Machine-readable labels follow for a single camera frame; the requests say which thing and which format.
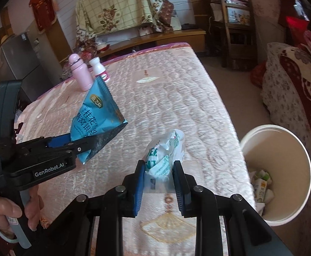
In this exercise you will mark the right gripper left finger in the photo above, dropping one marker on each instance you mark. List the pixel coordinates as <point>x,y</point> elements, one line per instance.
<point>71,232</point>

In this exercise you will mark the wooden tv cabinet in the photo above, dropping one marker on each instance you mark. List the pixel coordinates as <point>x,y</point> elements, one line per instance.
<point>194,37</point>

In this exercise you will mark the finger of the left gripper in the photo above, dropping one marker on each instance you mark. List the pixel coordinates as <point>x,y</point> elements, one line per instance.
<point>87,147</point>
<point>60,141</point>

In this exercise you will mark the pink quilted table cover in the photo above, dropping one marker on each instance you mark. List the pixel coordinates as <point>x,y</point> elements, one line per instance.
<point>184,98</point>

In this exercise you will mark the white teal wrapper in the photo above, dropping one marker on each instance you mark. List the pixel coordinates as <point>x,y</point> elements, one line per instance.
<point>159,157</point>

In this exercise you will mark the wooden chair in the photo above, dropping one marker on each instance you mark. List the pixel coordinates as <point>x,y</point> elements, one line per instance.
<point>233,31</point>

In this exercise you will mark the white milk carton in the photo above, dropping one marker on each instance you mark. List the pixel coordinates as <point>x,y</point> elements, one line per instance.
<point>260,180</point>

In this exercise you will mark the grey refrigerator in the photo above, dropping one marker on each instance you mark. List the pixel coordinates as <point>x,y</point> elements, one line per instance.
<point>31,61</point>

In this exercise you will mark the white bottle pink label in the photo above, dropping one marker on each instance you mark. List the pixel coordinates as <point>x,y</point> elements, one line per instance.
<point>99,69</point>

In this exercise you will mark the blue snack packet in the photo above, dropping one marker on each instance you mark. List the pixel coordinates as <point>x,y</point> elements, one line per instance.
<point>99,117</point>

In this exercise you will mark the red hanging banner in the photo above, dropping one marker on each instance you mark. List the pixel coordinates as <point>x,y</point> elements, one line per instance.
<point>44,13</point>

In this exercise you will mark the red cushion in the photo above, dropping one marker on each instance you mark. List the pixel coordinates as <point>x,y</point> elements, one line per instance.
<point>297,28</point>

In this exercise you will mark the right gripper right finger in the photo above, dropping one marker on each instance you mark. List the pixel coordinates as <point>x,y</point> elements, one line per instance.
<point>246,232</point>

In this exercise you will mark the cream trash bucket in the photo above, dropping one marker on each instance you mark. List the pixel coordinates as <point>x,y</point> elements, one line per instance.
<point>276,150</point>

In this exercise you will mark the pink water bottle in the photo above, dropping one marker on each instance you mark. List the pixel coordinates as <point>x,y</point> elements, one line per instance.
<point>80,72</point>

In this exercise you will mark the floral cloth covered television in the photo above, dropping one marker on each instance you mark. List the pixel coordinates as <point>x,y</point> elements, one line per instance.
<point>101,17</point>

